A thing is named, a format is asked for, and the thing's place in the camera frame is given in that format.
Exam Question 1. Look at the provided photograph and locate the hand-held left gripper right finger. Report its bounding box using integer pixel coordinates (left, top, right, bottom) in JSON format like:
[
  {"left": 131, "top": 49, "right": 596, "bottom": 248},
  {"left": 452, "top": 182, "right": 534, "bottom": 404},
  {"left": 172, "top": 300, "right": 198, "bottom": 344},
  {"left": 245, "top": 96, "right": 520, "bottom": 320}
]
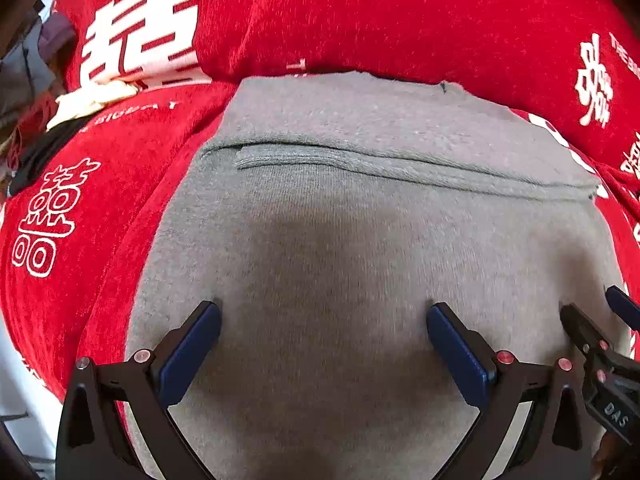
[{"left": 426, "top": 302, "right": 593, "bottom": 480}]

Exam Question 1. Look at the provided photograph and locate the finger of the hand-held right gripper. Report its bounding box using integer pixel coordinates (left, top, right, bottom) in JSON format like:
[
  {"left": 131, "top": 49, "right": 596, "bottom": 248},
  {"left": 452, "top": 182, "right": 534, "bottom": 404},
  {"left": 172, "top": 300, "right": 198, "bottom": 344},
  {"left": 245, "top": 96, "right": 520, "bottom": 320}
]
[
  {"left": 560, "top": 304, "right": 612, "bottom": 362},
  {"left": 605, "top": 285, "right": 640, "bottom": 319}
]

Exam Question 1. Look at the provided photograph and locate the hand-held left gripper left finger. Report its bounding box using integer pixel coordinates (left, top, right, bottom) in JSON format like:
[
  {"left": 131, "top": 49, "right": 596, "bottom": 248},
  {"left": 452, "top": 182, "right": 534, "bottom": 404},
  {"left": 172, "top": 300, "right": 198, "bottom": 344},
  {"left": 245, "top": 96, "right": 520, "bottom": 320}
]
[{"left": 55, "top": 300, "right": 223, "bottom": 480}]

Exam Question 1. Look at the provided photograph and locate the grey knit sweater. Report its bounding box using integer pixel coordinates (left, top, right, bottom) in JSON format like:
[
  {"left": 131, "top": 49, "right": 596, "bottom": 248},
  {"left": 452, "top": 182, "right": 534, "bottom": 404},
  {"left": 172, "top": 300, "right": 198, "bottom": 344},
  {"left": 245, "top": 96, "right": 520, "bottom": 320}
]
[{"left": 122, "top": 71, "right": 631, "bottom": 480}]

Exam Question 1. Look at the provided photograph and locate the black cloth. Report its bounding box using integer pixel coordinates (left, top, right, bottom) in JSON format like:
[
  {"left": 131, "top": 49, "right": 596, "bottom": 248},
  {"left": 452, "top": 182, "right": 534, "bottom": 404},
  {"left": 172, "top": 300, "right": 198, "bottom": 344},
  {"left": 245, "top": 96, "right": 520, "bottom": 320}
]
[{"left": 7, "top": 120, "right": 91, "bottom": 196}]

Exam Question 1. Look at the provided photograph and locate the cream cloth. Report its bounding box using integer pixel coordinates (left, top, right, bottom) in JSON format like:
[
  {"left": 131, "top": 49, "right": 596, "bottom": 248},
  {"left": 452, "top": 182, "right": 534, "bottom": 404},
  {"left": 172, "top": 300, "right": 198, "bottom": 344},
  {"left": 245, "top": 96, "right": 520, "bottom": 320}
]
[{"left": 47, "top": 79, "right": 138, "bottom": 131}]

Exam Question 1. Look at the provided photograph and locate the red cloth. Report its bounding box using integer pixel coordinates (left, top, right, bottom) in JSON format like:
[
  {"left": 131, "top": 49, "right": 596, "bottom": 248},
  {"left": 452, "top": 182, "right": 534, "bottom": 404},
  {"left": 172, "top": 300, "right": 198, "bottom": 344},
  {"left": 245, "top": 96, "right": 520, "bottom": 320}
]
[{"left": 7, "top": 95, "right": 61, "bottom": 171}]

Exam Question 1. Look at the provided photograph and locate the grey cloth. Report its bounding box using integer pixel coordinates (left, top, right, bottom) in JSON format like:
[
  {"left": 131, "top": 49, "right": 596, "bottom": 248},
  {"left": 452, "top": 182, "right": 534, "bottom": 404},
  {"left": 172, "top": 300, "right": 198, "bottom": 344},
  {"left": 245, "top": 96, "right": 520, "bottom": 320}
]
[{"left": 0, "top": 20, "right": 58, "bottom": 121}]

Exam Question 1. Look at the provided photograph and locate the purple cloth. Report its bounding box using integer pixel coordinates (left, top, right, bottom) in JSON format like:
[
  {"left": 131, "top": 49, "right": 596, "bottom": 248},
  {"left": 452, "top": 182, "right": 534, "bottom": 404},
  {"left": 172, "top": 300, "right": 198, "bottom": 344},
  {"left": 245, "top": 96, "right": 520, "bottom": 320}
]
[{"left": 39, "top": 12, "right": 78, "bottom": 63}]

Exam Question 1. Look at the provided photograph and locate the red printed sofa cover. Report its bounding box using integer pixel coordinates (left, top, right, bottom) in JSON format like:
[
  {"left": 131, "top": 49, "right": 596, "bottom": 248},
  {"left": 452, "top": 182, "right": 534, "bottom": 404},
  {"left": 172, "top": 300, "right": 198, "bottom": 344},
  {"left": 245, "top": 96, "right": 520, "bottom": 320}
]
[{"left": 0, "top": 0, "right": 640, "bottom": 461}]

